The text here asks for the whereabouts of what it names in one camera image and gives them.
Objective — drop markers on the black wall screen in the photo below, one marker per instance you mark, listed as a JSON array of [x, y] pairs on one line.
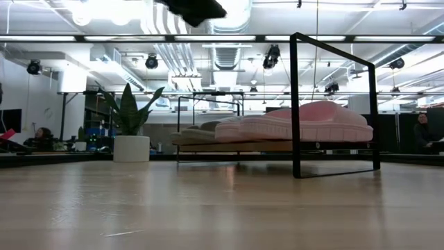
[[10, 121]]

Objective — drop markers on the snake plant in white pot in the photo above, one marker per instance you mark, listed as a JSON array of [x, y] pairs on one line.
[[132, 149]]

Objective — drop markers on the small cactus in white pot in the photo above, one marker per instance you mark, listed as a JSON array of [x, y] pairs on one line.
[[80, 146]]

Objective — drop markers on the red flat object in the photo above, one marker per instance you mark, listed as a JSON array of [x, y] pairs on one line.
[[7, 134]]

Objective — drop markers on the black hanging ceiling spotlight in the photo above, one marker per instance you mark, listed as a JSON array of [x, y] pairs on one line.
[[272, 57], [151, 62], [397, 63], [332, 87], [33, 67]]

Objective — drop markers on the person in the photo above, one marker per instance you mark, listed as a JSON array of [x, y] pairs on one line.
[[422, 133], [41, 138]]

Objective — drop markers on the silver ribbed ceiling duct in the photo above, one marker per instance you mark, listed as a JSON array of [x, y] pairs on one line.
[[225, 57]]

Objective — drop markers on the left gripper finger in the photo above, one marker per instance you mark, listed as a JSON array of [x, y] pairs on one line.
[[194, 12]]

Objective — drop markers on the wooden shelf with black frame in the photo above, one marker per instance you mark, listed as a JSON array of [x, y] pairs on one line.
[[243, 147]]

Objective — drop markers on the black aluminium rig frame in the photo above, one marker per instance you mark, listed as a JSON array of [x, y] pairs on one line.
[[399, 159]]

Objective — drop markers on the black room partition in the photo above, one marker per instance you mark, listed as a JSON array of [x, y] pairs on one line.
[[399, 132]]

